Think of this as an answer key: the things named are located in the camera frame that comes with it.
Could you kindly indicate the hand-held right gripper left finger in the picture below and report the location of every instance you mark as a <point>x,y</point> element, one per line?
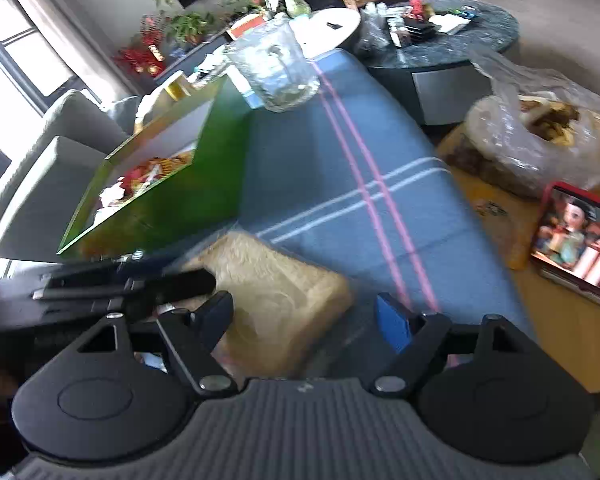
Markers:
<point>220,317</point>

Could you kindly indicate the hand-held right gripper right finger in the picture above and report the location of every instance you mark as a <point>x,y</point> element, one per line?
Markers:
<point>392,325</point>

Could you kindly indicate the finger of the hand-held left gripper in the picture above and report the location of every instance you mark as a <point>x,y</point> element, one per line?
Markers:
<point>170,285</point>
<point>140,265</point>

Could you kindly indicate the beige bread packet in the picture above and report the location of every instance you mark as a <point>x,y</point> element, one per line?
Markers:
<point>275,300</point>

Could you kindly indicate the green cardboard box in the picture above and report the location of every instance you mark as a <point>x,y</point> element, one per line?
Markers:
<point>180,195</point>

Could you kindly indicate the red snack packet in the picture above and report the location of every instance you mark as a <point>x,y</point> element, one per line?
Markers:
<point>132,177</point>

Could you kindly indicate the orange snack packet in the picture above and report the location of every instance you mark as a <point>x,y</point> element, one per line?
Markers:
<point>172,164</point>

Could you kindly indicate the grey armchair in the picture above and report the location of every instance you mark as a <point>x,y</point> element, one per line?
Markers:
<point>45,185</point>

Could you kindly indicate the blue striped tablecloth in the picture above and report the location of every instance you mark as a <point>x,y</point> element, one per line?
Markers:
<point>330,185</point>

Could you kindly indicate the yellow wooden side table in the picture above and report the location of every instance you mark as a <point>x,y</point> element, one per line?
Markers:
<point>555,335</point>

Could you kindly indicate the red tin with doll picture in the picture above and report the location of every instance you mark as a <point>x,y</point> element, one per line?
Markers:
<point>580,245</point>

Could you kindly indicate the red flower plant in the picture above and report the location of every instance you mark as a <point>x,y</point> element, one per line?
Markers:
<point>140,50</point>

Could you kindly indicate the beige curtain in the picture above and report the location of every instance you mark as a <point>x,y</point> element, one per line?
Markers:
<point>80,35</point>

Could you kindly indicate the clear glass pitcher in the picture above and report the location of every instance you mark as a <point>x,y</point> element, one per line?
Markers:
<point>272,67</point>

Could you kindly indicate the clear plastic bag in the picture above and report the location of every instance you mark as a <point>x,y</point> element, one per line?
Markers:
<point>530,130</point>

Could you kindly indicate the potted green plant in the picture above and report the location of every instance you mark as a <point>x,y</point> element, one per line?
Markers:
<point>192,27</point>

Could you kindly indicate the dark framed window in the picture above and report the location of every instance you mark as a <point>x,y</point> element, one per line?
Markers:
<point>20,50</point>

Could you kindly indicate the orange box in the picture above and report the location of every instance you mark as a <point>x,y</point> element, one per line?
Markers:
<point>245,27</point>

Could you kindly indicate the dark round table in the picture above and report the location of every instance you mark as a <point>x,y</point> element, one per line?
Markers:
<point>455,60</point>

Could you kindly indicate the white round table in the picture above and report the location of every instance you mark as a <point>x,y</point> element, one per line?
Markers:
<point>325,25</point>

